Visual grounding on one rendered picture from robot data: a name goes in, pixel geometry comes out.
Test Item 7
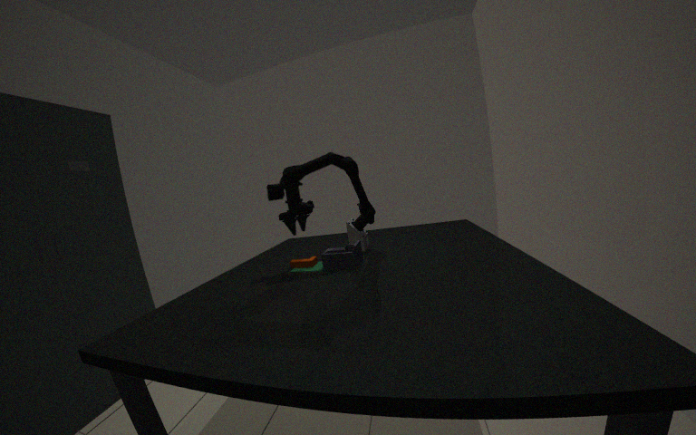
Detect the orange l-shaped part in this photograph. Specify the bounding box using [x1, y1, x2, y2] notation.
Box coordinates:
[290, 256, 318, 268]

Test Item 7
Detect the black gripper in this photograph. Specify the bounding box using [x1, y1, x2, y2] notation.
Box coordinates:
[279, 197, 310, 236]

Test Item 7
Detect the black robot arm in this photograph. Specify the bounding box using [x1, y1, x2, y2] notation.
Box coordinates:
[267, 152, 375, 231]

